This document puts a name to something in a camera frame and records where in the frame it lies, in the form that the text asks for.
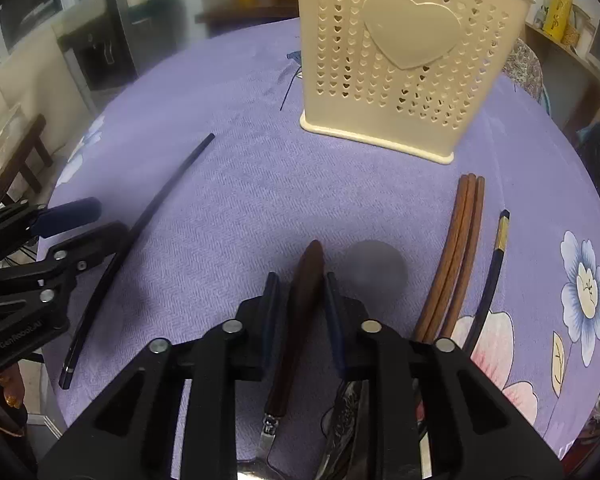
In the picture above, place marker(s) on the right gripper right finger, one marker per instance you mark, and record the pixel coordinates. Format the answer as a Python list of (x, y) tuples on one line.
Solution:
[(473, 431)]

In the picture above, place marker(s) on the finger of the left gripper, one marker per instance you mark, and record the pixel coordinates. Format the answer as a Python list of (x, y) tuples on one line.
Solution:
[(84, 251), (66, 217)]

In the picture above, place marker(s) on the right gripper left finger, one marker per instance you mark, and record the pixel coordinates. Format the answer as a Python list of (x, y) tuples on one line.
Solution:
[(129, 430)]

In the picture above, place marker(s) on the wooden handled metal spoon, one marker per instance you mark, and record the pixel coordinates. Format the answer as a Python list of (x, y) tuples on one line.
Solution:
[(301, 307)]

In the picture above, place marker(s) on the wooden chair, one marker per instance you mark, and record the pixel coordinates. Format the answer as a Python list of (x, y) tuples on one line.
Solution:
[(16, 145)]

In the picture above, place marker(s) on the brown wooden chopstick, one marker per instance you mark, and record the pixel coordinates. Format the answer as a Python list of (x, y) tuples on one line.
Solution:
[(453, 256), (463, 279), (440, 259)]

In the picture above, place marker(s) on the purple floral tablecloth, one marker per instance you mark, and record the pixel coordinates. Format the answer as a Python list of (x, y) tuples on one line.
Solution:
[(264, 189)]

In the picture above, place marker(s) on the water dispenser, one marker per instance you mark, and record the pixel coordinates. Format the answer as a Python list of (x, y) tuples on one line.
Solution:
[(115, 43)]

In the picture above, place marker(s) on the black gold tipped chopstick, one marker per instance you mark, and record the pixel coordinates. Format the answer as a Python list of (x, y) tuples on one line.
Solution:
[(491, 283)]

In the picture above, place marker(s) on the dark wooden counter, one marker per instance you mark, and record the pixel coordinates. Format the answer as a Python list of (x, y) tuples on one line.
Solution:
[(238, 14)]

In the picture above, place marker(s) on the cream perforated cutlery holder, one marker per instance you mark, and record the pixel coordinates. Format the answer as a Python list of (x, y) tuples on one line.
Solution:
[(407, 75)]

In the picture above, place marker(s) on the yellow tall box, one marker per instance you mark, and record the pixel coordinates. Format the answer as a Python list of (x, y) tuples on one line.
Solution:
[(557, 18)]

